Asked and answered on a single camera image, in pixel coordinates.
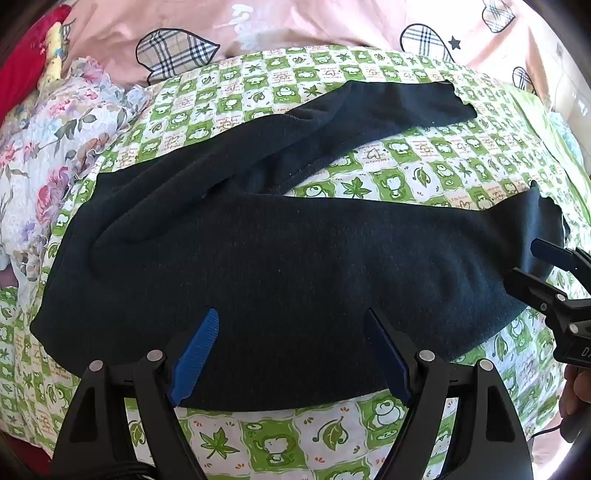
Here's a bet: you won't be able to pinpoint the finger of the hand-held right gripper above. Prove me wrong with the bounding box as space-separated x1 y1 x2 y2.
503 268 570 320
530 237 591 278

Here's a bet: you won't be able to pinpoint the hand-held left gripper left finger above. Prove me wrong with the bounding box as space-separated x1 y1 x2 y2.
52 308 220 480

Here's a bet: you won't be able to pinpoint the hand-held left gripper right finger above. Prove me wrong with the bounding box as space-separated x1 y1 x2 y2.
364 308 534 480

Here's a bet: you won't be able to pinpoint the black pants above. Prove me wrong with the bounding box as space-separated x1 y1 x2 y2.
30 80 571 411

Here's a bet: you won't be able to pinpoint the person's right hand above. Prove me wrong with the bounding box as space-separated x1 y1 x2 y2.
558 364 591 422

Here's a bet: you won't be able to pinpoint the light green cloth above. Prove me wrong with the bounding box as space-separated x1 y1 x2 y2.
503 80 591 181

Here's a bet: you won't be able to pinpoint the green printed bedsheet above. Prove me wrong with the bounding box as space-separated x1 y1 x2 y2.
0 46 591 480

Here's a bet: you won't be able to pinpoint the floral ruffled cloth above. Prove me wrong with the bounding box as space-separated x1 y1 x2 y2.
0 58 153 287

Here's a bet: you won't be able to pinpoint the pink quilt with plaid hearts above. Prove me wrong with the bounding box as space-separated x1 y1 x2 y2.
58 0 591 93

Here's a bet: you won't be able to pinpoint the yellow cloth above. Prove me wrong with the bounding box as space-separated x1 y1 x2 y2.
39 21 70 81

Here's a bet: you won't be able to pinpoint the red cloth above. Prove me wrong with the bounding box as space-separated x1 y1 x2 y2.
0 4 75 125

